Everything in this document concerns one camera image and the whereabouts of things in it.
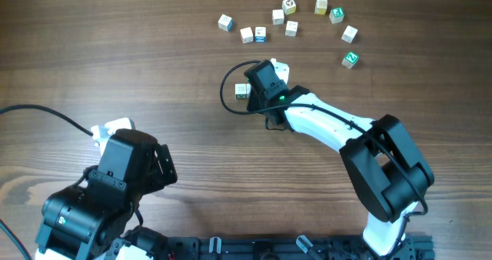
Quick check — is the green bottom wooden block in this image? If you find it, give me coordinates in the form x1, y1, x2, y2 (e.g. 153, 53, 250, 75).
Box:
234, 83, 248, 99

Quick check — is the blue P wooden block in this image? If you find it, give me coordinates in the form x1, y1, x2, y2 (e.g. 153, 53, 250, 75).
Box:
341, 25, 358, 43

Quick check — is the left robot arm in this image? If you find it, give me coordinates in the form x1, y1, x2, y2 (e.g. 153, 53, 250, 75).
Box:
35, 128, 178, 259

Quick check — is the wooden block with red side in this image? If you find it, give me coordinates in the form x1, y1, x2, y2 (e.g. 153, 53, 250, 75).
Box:
240, 27, 254, 44

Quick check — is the green Z wooden block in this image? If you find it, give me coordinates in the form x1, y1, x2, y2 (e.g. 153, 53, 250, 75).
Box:
341, 51, 360, 69

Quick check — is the right camera cable black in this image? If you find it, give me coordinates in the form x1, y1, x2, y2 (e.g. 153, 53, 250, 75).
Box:
219, 60, 430, 257

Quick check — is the red N wooden block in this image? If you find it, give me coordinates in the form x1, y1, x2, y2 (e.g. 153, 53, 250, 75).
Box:
285, 21, 298, 37

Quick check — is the red striped wooden block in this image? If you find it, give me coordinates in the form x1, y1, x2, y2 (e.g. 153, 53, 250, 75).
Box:
246, 84, 251, 97

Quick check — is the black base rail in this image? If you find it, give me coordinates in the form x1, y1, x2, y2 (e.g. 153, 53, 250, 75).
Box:
161, 235, 435, 260

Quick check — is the blue picture wooden block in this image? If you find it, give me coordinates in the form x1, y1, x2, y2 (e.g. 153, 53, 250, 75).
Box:
254, 27, 267, 42

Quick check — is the blue edged far-left block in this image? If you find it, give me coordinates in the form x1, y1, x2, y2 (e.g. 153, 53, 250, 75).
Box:
218, 14, 234, 32

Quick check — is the plain white wooden block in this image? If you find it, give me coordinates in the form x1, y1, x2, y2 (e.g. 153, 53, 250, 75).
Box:
271, 9, 284, 25

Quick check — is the camera cable black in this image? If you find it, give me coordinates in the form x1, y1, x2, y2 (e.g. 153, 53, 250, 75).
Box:
219, 60, 430, 257
1, 104, 94, 137

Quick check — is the yellow plain wooden block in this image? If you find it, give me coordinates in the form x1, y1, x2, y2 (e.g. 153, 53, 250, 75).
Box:
314, 0, 328, 15

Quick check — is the left camera cable black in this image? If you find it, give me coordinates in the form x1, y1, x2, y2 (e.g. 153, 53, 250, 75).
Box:
1, 104, 94, 137

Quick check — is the green letter wooden block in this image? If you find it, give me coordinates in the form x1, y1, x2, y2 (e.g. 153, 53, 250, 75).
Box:
329, 7, 344, 24

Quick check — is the yellow picture wooden block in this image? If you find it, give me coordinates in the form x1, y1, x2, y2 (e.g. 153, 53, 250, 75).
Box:
282, 0, 297, 15

